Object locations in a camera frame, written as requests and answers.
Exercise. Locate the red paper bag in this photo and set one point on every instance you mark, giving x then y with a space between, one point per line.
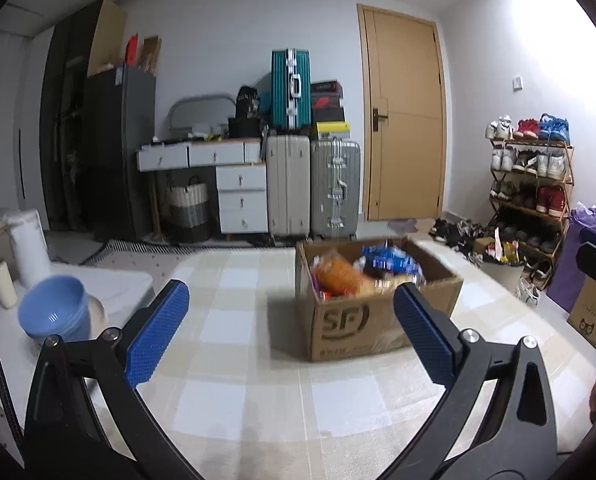
133 50

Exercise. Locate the brown cat print bag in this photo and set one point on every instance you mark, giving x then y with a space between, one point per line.
592 315

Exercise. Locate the brown paper bag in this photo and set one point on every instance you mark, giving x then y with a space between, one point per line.
152 55

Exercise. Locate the purple bag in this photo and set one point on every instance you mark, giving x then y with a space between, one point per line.
567 260

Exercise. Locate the orange red noodle packet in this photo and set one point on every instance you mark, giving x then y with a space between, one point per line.
335 272

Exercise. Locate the red printed packet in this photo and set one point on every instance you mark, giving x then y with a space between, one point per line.
325 292

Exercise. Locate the black bag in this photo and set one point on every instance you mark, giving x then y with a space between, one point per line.
248 102

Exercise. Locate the beige suitcase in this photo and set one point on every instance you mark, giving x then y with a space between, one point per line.
288 185

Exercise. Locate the blue wrapper packet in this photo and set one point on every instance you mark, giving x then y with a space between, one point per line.
387 257

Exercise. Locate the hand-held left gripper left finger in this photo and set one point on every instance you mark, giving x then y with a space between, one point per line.
153 335

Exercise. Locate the wooden shoe rack with shoes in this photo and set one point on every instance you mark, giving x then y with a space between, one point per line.
527 160

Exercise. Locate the stack of blue bowls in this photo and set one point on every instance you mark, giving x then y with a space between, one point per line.
53 310

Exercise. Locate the white desk with drawers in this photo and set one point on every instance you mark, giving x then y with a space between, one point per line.
240 195

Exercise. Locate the white plate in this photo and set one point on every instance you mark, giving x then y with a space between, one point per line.
99 317

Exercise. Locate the black cabinet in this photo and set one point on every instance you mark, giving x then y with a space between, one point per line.
120 150

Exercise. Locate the white trash bin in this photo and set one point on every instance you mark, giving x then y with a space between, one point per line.
502 276

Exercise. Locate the grey door mat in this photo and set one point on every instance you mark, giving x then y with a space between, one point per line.
402 225

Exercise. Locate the pile of trash wrappers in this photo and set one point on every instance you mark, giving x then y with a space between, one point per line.
505 250

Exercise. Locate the clear cracker packet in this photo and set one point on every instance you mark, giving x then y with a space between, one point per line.
390 282

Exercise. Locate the white bottle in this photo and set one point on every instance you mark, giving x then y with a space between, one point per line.
3 285

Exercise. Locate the white light switch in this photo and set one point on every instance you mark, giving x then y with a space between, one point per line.
517 83

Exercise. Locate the wooden door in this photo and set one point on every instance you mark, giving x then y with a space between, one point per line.
407 110

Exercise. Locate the oval grey mirror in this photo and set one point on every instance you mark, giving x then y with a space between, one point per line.
198 110

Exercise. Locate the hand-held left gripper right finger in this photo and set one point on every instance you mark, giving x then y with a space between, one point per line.
427 335

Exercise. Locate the brown cardboard box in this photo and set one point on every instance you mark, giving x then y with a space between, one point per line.
357 325

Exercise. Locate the white cylindrical container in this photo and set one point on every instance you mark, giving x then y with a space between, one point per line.
30 250

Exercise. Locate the red black shoe box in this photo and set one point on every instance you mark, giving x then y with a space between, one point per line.
326 101

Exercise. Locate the woven laundry basket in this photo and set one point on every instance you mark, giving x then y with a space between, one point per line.
188 210

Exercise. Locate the scattered sneakers group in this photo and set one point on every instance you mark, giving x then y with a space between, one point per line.
452 232

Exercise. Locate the teal suitcase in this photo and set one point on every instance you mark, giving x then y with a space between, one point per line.
290 90

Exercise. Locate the silver suitcase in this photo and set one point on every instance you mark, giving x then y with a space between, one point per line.
335 185

